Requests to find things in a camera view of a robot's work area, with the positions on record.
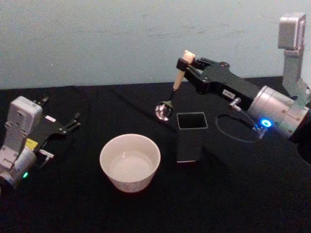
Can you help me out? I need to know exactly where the steel spoon with cream handle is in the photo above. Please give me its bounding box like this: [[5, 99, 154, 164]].
[[155, 50, 196, 121]]

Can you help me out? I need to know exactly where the black table cloth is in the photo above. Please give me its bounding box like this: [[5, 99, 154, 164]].
[[0, 76, 311, 233]]

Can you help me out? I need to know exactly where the right gripper thin dark cable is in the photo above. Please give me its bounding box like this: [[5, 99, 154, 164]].
[[215, 97, 268, 143]]

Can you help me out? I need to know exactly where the white ceramic bowl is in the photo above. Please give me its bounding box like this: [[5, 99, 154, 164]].
[[99, 133, 161, 194]]

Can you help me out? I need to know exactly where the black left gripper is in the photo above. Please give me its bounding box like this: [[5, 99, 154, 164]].
[[29, 96, 82, 149]]

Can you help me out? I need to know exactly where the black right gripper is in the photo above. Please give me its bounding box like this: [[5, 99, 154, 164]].
[[176, 57, 262, 111]]

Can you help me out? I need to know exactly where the black square container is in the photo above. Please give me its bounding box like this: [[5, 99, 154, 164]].
[[176, 112, 209, 164]]

